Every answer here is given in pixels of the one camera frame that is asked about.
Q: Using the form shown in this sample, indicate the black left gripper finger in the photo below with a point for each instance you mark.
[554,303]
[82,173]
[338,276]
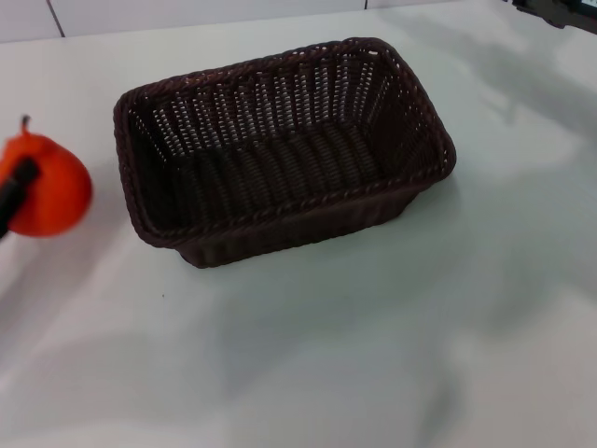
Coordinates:
[18,189]

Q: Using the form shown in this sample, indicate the dark brown woven basket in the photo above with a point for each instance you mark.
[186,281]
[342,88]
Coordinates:
[284,163]

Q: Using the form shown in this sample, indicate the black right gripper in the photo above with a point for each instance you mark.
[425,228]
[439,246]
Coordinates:
[555,11]

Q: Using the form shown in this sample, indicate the orange pear-shaped toy fruit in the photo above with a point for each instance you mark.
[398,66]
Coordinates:
[51,191]

